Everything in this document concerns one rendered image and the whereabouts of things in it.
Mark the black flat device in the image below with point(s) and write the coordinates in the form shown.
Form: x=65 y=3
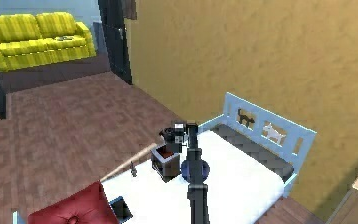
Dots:
x=122 y=210

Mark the blue ball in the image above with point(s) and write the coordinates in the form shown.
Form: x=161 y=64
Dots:
x=185 y=170

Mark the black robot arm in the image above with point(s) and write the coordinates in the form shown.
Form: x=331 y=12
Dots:
x=196 y=200

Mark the red pillow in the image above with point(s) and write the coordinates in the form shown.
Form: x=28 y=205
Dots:
x=77 y=208

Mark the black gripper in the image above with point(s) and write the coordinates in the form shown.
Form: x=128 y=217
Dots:
x=172 y=140

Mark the grey remote control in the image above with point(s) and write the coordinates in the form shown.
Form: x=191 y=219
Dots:
x=65 y=38

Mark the small grey figurine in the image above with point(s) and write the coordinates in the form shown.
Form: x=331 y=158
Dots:
x=133 y=170

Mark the dark room door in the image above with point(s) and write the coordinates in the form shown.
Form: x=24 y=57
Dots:
x=115 y=40

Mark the yellow sofa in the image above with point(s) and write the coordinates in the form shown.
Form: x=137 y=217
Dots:
x=40 y=43

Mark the dark box with white rim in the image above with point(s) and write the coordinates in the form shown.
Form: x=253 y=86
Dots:
x=168 y=166

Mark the light blue bed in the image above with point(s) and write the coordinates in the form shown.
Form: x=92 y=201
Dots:
x=240 y=180

